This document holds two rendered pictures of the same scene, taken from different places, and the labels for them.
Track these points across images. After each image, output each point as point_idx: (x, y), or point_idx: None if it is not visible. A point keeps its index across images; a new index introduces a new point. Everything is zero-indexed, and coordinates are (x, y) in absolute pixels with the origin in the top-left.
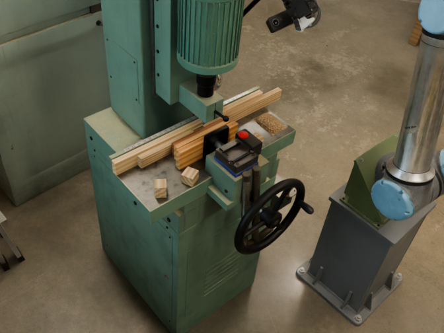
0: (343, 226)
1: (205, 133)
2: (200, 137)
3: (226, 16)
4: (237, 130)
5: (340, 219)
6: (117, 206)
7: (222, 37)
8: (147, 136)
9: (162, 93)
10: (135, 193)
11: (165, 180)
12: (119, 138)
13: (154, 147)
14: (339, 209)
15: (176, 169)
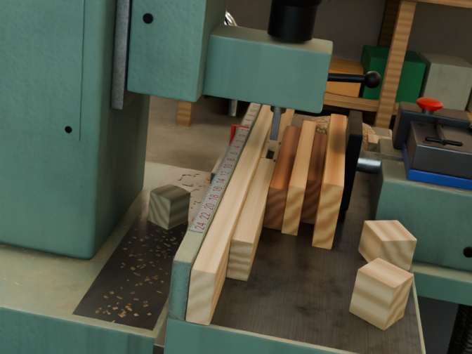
0: (437, 331)
1: (311, 149)
2: (328, 149)
3: None
4: None
5: (430, 319)
6: None
7: None
8: (95, 248)
9: (160, 77)
10: (322, 344)
11: (385, 261)
12: (19, 281)
13: (241, 208)
14: (425, 298)
15: (323, 251)
